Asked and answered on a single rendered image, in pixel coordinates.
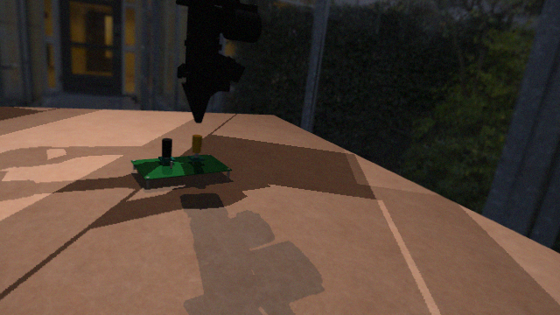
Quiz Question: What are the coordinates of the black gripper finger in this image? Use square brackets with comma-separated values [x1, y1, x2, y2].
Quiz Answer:
[185, 86, 219, 123]
[182, 82, 190, 104]

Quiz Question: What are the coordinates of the green circuit board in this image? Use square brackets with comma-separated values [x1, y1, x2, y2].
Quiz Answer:
[131, 135, 232, 188]

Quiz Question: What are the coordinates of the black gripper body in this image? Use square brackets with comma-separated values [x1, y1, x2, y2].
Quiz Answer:
[177, 34, 230, 92]

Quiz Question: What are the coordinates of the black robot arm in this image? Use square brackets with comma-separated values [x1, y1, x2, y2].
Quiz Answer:
[176, 0, 263, 82]

